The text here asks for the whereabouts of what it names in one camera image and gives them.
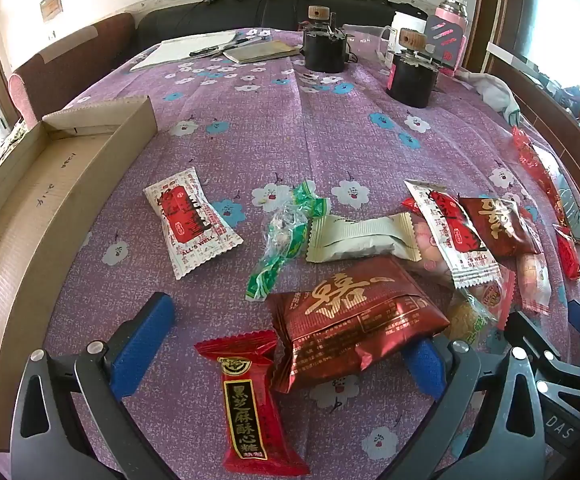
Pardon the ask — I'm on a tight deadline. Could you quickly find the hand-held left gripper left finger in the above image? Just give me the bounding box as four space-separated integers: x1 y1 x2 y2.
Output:
10 292 178 480

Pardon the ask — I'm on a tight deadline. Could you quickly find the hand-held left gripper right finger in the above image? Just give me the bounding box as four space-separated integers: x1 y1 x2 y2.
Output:
380 335 548 480

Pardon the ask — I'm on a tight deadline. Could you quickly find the clear red-edged snack packet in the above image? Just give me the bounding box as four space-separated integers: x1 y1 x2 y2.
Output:
465 265 518 331

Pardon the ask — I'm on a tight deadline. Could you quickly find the pale pink snack packet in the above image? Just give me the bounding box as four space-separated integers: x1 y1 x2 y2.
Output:
517 252 553 316
410 215 463 286

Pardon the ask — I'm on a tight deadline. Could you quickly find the yellow green snack packet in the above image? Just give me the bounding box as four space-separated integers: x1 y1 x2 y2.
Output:
445 300 493 351

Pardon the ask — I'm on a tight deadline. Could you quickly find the large dark red snack packet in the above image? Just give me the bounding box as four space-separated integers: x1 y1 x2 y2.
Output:
266 255 452 395

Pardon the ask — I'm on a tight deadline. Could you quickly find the small dark red snack packet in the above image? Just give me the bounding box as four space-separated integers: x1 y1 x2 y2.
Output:
457 196 543 258

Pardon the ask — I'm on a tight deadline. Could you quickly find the red black-label snack packet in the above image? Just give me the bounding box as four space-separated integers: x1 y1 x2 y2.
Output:
194 330 311 478

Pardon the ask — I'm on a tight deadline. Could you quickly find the white red snack packet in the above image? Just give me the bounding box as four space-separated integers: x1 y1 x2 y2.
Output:
143 167 245 281
403 179 502 290

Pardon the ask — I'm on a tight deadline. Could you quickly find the shallow cardboard box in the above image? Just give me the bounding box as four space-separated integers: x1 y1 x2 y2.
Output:
0 95 158 453

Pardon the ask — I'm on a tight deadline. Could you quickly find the small red foil packet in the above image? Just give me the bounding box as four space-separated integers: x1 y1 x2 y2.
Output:
554 225 580 281

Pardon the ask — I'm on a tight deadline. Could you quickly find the cream snack packet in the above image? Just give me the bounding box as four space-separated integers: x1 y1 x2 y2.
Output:
306 211 423 264

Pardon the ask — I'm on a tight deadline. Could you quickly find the red foil gift wrap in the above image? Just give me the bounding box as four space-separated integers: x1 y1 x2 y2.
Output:
512 127 571 228

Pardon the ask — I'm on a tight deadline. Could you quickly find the green clear candy packet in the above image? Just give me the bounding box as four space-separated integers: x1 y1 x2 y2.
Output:
246 181 331 303

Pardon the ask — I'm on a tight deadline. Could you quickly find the white crumpled cloth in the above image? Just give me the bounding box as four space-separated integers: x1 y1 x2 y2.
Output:
457 67 521 126

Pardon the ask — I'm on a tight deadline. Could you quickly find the floral cushion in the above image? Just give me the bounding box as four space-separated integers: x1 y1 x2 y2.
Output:
0 120 25 171

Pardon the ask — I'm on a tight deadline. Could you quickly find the purple floral tablecloth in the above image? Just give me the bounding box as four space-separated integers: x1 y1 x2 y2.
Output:
0 27 580 480

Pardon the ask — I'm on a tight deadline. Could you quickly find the black cylinder with wooden knob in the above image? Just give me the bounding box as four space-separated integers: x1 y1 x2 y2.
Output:
386 27 442 109
302 5 348 73

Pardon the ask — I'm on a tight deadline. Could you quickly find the brown chair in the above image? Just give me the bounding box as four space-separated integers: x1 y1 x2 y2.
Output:
10 12 138 128

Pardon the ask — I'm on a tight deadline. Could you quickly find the white paper pad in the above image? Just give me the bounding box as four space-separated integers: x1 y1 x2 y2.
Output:
130 31 238 72

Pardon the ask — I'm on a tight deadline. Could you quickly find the dark pink-striped pouch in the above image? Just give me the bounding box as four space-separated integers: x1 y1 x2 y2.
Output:
426 16 463 77

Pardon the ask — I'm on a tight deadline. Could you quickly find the black pen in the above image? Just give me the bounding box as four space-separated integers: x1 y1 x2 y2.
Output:
189 35 271 58

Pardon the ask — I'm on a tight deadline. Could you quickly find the tan notebook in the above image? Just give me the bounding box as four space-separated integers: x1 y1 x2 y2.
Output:
222 40 303 65

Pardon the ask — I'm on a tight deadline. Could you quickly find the white mug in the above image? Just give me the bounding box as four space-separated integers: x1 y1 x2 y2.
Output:
381 11 428 68

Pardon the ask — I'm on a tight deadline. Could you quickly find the pink thermos bottle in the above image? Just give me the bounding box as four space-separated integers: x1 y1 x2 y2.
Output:
435 0 470 78

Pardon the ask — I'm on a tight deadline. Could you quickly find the black sofa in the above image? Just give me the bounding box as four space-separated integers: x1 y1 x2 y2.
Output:
137 0 405 53

